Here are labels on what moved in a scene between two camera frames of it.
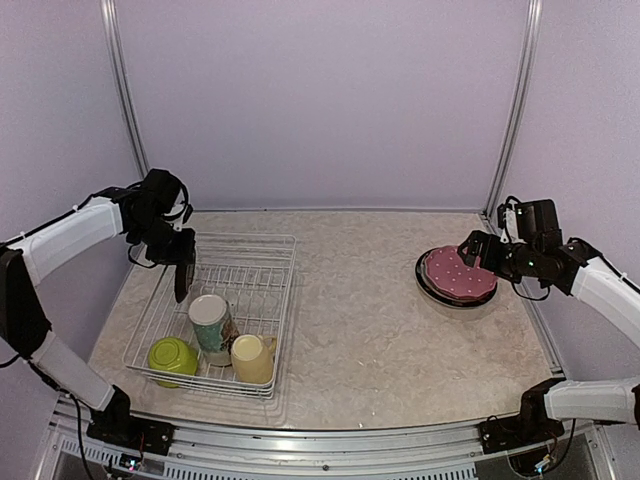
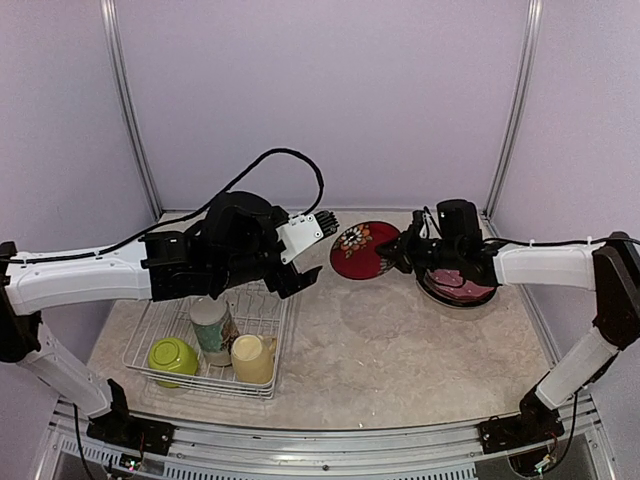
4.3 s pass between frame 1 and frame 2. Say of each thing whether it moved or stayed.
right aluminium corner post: stayed
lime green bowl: stayed
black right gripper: moved
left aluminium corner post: stayed
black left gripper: moved
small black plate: moved
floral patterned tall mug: stayed
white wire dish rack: stayed
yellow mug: stayed
